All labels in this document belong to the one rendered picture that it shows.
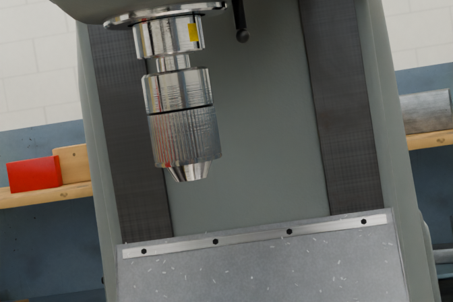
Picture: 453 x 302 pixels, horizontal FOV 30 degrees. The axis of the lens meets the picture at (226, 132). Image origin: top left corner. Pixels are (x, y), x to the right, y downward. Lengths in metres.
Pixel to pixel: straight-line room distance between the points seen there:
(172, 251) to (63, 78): 4.05
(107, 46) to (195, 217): 0.22
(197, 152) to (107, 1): 0.12
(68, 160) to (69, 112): 0.57
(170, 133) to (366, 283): 0.43
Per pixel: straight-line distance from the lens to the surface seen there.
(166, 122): 0.56
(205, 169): 0.58
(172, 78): 0.56
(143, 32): 0.57
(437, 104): 4.27
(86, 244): 5.04
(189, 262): 0.96
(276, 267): 0.94
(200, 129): 0.56
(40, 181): 4.45
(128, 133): 0.97
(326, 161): 0.95
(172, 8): 0.54
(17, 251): 5.17
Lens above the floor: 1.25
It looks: 3 degrees down
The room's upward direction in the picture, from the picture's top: 9 degrees counter-clockwise
